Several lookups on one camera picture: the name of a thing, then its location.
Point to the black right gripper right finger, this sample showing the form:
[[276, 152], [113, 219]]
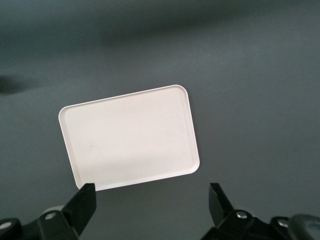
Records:
[[222, 215]]

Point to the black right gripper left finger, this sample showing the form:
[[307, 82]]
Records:
[[82, 212]]

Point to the white rectangular plastic tray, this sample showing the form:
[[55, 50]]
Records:
[[130, 137]]

